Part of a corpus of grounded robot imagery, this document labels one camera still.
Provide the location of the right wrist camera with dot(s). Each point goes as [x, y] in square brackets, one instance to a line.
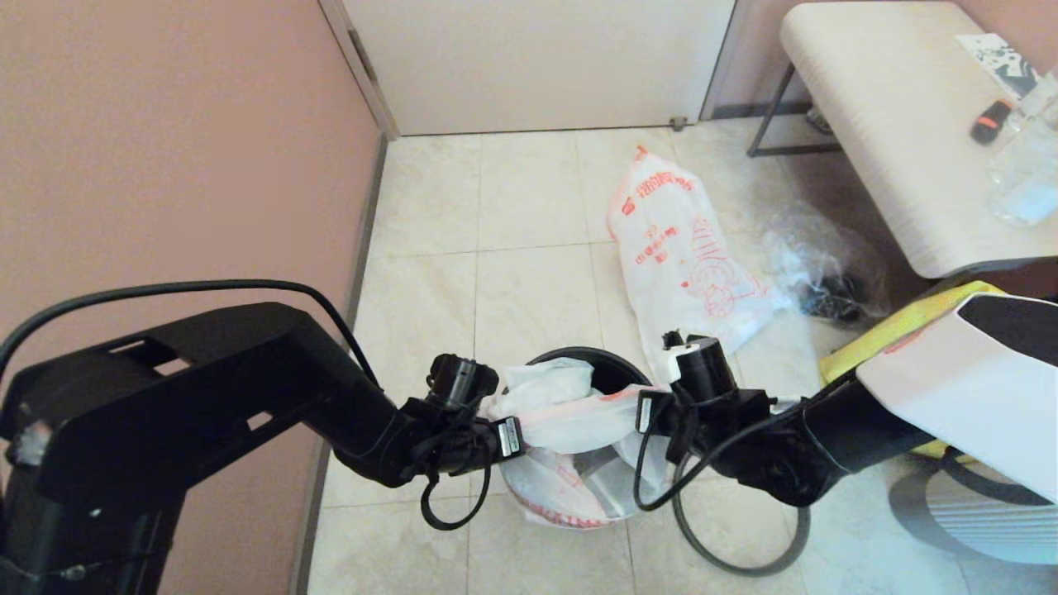
[674, 339]

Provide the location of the black white printed leaflet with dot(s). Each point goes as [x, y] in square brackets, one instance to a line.
[1000, 64]

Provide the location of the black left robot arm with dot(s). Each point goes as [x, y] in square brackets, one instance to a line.
[207, 397]

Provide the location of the yellow fabric bag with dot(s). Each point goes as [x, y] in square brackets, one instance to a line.
[901, 330]

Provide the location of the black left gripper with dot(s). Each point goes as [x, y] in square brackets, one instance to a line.
[483, 442]

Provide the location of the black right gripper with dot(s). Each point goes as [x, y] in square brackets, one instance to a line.
[665, 413]

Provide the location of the black round trash bin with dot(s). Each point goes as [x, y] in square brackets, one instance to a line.
[616, 372]

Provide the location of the used white red liner bag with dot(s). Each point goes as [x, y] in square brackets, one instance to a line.
[686, 264]

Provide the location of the white door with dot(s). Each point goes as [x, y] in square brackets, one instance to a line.
[537, 66]

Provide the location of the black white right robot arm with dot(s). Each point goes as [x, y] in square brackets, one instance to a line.
[950, 397]

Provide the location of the beige table with metal legs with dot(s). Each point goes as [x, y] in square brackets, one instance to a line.
[893, 124]

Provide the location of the clear plastic bag dark contents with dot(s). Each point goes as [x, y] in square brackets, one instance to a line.
[818, 264]

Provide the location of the clear bottle with blue tint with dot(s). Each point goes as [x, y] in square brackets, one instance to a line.
[1025, 182]

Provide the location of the black orange small device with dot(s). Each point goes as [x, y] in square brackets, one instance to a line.
[989, 124]

